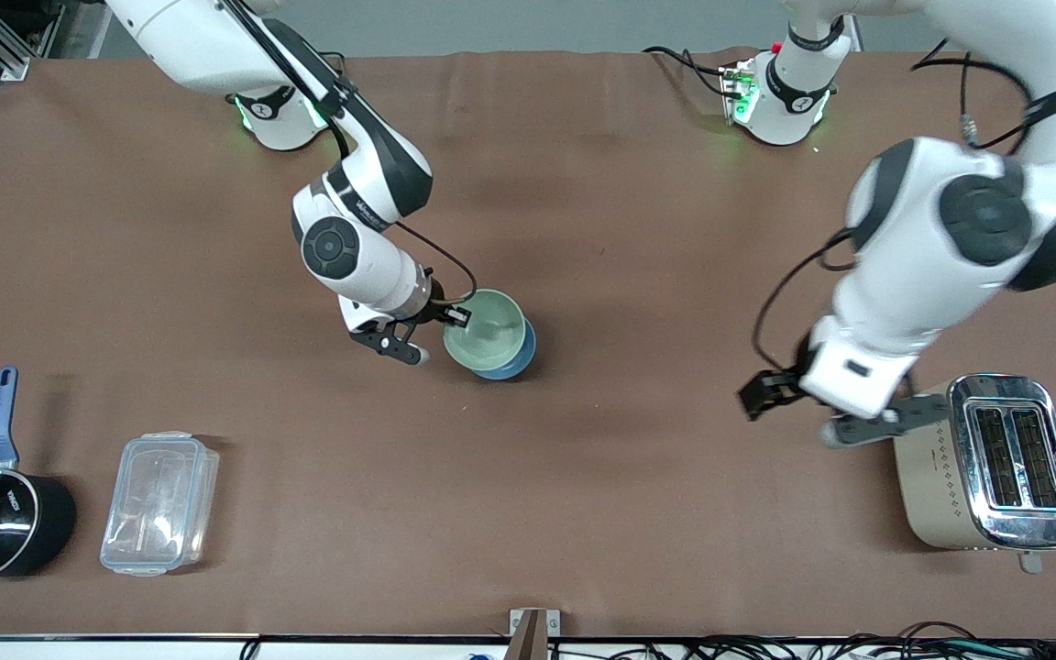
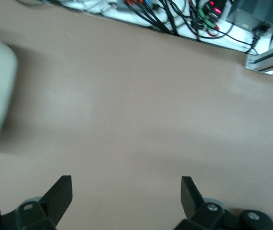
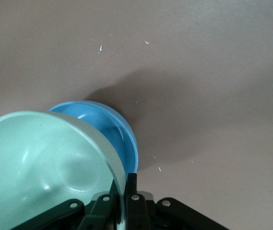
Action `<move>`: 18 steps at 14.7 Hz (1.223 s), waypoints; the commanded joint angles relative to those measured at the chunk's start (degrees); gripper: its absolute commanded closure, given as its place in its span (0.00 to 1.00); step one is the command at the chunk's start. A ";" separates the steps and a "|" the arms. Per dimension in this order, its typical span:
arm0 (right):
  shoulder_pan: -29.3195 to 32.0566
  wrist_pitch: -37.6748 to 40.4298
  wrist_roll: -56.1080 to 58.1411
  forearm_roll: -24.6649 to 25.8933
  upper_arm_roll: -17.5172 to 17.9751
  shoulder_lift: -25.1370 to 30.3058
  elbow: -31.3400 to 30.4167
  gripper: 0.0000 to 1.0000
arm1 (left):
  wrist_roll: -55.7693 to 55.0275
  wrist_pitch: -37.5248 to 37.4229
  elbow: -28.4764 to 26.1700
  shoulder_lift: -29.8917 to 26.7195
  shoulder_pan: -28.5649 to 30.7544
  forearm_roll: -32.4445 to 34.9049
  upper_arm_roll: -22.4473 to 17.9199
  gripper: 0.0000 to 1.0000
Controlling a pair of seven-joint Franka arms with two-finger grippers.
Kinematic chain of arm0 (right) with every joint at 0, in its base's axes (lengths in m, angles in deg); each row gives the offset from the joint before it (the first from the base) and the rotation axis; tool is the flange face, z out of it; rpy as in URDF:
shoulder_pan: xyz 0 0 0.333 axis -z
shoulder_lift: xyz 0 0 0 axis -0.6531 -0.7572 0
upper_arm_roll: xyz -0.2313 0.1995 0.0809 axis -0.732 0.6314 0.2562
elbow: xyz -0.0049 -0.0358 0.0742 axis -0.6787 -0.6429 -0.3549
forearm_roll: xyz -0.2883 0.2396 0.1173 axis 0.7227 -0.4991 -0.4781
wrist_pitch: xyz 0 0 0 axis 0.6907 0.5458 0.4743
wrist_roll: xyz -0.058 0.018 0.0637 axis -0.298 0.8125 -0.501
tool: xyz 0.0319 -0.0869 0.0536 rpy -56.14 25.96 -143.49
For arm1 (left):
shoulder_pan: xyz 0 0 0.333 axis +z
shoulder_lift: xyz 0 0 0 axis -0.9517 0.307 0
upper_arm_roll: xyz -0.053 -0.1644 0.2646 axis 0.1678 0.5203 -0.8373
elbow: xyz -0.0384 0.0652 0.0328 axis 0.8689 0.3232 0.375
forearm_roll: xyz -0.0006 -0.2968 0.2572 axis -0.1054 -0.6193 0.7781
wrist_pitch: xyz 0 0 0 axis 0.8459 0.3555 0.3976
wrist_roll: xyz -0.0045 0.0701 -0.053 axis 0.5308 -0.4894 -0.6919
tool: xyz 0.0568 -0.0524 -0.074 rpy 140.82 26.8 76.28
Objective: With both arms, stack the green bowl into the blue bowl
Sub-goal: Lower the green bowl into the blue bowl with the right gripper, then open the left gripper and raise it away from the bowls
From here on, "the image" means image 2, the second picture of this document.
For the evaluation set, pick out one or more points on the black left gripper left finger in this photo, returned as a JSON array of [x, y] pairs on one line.
[[38, 215]]

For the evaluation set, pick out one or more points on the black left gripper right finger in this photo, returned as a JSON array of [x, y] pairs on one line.
[[203, 215]]

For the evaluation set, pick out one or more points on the brown table cover sheet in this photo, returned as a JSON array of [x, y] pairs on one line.
[[136, 107]]

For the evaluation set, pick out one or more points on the white side ledge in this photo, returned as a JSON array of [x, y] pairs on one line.
[[232, 36]]

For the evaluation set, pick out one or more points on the green terminal connectors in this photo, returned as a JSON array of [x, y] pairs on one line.
[[207, 20]]

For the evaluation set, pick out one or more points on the grey power supply box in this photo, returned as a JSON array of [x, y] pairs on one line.
[[258, 10]]

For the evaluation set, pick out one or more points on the silver aluminium table rail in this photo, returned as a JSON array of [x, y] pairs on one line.
[[268, 60]]

